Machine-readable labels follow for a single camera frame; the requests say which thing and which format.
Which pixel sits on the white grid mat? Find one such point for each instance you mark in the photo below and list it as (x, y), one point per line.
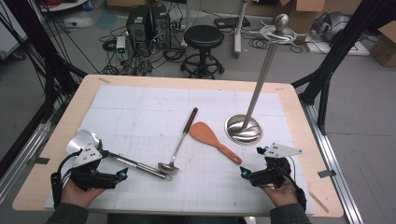
(140, 102)

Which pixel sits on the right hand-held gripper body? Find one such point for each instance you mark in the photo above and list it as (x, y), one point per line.
(274, 177)

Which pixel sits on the open cardboard box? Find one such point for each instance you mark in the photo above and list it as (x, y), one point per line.
(308, 6)

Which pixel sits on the aluminium rail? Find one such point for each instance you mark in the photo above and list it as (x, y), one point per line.
(25, 155)
(330, 155)

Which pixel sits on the black frame strut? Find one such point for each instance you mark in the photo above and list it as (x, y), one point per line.
(347, 40)

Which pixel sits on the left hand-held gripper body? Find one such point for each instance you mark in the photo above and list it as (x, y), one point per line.
(90, 179)

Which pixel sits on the white stand post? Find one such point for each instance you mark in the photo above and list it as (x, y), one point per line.
(239, 31)

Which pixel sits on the black computer tower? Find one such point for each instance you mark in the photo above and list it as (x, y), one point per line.
(138, 28)
(162, 25)

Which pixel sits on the small silver power box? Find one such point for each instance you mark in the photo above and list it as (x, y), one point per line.
(120, 43)

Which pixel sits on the closed cardboard box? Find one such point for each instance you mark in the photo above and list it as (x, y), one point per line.
(384, 46)

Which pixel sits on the black flat box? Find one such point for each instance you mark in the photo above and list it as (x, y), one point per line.
(232, 22)

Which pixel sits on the grey round device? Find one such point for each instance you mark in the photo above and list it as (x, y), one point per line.
(336, 23)

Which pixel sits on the person's right hand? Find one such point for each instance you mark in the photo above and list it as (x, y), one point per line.
(283, 196)

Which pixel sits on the black round stool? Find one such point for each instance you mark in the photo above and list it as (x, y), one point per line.
(204, 35)

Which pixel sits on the person's left hand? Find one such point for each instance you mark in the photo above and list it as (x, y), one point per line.
(77, 196)

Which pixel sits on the white flat board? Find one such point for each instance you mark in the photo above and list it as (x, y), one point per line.
(342, 49)

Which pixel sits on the wooden rice spatula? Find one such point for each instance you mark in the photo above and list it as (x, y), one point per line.
(202, 132)

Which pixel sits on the grey tape strip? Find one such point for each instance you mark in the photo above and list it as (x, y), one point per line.
(327, 173)
(42, 160)

